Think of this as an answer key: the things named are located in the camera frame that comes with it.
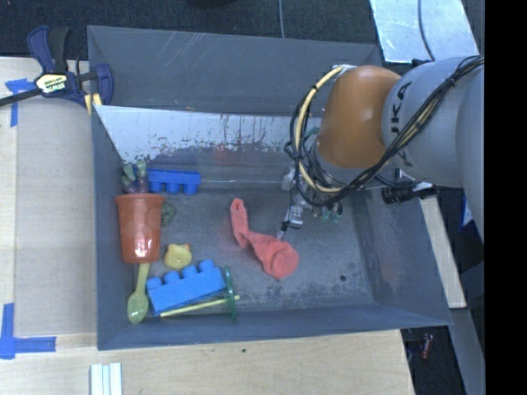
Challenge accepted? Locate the red cloth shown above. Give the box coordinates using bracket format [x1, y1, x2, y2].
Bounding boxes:
[229, 197, 301, 281]

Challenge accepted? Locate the yellow toy animal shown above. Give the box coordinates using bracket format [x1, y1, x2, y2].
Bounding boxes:
[163, 242, 193, 272]

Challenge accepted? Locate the large blue toy brick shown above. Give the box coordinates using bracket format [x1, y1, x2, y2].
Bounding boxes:
[145, 258, 229, 315]

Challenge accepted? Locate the small dark green toy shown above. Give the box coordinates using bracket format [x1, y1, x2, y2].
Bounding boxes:
[160, 202, 178, 227]

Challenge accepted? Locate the long blue toy brick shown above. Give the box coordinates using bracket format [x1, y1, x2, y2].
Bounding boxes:
[145, 168, 203, 197]

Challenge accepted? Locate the yellow stick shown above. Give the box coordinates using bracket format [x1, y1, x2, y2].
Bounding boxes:
[159, 295, 241, 318]

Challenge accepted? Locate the grey metal bin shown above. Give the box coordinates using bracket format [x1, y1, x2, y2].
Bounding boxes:
[86, 24, 455, 351]

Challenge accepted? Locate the orange plastic cup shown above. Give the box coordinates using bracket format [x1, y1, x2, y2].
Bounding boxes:
[114, 193, 166, 265]

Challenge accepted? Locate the green and purple toy figure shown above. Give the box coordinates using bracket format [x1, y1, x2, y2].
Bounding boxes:
[119, 160, 151, 195]

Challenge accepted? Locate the yellow-green plastic spoon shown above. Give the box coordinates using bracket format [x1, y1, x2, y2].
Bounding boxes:
[126, 262, 152, 326]

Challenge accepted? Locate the green plastic ring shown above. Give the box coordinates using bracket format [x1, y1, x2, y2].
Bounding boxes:
[221, 264, 240, 323]

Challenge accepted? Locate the black cylinder on white bracket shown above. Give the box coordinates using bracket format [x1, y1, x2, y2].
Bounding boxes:
[380, 180, 440, 206]

